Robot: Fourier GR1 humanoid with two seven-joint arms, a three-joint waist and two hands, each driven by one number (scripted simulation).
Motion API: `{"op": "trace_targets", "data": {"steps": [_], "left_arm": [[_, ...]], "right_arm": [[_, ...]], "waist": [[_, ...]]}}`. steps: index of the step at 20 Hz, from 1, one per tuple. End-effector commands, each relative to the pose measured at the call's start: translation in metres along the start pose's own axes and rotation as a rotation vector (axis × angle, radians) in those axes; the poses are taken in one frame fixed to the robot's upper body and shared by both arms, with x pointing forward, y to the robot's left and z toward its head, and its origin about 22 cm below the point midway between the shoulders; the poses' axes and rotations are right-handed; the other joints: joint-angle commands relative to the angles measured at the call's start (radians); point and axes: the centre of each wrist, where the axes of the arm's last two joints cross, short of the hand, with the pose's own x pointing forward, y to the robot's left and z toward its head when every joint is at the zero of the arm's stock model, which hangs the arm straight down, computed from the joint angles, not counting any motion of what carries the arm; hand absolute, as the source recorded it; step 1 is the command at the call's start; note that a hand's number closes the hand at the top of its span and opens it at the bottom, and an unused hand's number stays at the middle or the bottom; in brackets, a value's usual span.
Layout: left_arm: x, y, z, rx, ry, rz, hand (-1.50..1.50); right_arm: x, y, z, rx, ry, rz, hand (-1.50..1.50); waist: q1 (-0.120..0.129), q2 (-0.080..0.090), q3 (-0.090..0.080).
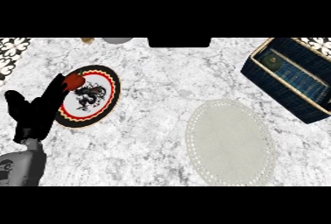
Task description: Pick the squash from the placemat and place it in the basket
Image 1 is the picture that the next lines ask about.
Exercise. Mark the pale oval placemat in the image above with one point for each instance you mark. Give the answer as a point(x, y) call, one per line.
point(230, 143)

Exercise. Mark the grey round object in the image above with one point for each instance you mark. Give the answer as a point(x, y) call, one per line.
point(117, 40)

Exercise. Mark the small tan object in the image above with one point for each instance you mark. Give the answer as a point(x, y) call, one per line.
point(87, 40)

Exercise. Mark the round plate with dragon print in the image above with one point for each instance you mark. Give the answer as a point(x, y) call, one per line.
point(91, 97)

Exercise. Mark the black and white patterned tile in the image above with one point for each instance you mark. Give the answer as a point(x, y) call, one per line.
point(10, 57)
point(318, 44)

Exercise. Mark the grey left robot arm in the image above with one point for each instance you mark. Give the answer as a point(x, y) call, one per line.
point(20, 166)

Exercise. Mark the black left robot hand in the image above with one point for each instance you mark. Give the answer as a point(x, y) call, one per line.
point(35, 112)

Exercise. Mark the dark blue wicker basket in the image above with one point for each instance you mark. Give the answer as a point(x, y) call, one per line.
point(292, 78)

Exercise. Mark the dark green squash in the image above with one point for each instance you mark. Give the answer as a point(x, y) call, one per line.
point(272, 61)

